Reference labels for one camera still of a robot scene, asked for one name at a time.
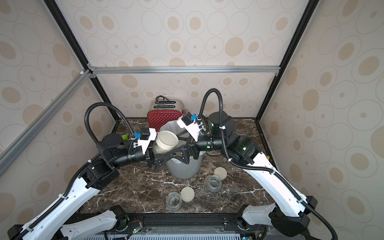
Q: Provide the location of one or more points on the black vertical frame post left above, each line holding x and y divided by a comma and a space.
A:
67, 32

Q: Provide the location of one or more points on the black vertical frame post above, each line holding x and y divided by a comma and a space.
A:
67, 32
299, 31

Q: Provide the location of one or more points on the glass jar with rice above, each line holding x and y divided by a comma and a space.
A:
214, 183

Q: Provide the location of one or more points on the beige lidded jar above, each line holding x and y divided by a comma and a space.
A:
174, 201
165, 142

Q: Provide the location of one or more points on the aluminium horizontal back rail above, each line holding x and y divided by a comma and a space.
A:
185, 70

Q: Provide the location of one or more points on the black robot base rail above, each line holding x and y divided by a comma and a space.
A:
180, 220

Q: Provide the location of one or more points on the aluminium left side rail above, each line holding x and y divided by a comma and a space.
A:
22, 141

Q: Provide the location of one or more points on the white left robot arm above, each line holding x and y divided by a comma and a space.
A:
88, 181

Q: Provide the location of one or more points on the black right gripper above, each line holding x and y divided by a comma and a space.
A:
191, 147

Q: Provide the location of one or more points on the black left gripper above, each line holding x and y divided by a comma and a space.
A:
152, 158

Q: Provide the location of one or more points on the white plastic bin liner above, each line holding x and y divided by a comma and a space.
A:
172, 126

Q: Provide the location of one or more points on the beige jar lid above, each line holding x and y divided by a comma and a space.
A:
221, 172
187, 194

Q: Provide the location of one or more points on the red polka dot toaster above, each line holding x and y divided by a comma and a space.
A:
162, 112

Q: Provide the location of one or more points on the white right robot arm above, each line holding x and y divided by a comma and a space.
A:
289, 213

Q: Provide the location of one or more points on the green snack packet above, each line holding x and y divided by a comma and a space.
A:
125, 136

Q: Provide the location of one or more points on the black vertical frame post right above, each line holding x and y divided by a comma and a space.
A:
299, 31

